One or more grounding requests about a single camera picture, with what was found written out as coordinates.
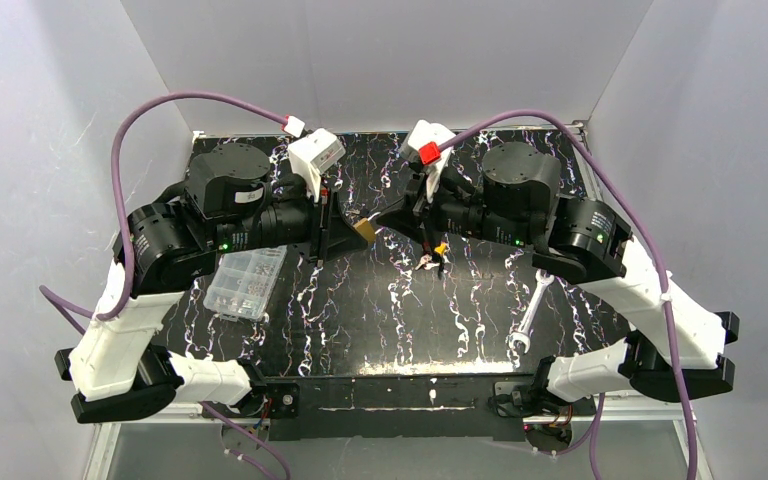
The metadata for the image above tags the purple cable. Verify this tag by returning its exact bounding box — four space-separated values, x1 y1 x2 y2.
436 109 698 480
39 91 306 480

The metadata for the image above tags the aluminium frame rail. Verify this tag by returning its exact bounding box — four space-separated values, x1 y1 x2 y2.
82 422 121 480

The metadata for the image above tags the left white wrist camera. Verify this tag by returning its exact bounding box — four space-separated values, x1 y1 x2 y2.
282 115 345 203

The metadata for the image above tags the silver open-end wrench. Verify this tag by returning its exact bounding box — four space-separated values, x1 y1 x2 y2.
508 270 555 353

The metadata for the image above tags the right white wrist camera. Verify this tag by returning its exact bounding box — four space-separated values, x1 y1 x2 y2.
399 119 455 203

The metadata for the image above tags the yellow padlock with keys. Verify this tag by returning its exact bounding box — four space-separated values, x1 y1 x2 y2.
414 242 448 274

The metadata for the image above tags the small brass padlock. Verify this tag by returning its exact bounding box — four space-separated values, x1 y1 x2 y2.
353 209 376 245

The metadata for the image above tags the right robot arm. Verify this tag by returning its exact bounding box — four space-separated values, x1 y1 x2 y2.
378 142 739 413

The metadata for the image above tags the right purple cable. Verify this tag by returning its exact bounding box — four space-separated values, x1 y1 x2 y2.
436 109 698 480

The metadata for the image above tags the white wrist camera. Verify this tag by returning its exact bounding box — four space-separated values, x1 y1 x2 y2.
399 119 455 203
282 115 345 203

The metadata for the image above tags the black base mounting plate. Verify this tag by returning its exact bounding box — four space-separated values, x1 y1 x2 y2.
201 374 597 443

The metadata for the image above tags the clear plastic screw box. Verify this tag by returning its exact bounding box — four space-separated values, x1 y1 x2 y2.
203 246 287 322

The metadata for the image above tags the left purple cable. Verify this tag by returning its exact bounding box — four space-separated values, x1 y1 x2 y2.
39 91 306 480

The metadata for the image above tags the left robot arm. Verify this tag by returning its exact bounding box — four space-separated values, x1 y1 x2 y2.
55 143 375 424

